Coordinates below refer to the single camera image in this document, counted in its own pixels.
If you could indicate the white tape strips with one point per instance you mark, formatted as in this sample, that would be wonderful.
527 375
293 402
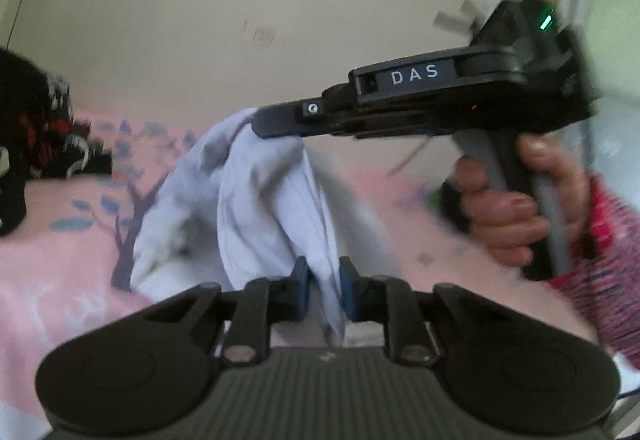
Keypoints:
455 20

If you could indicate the person's right forearm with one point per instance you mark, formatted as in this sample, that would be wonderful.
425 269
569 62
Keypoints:
610 270

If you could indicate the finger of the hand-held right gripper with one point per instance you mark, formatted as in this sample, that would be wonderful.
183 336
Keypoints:
285 120

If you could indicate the black printed garment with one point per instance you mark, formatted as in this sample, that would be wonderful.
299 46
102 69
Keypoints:
30 120

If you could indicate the pink floral bed sheet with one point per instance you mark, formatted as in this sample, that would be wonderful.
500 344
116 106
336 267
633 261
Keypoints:
60 260

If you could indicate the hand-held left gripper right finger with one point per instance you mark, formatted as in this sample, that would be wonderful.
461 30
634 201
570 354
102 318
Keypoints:
347 292

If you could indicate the white t-shirt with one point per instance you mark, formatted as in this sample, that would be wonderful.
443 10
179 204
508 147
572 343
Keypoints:
260 200

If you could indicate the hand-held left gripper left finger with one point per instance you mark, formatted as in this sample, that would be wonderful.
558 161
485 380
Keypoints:
300 287

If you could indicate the person's right hand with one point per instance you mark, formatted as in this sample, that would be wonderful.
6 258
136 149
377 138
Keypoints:
505 220

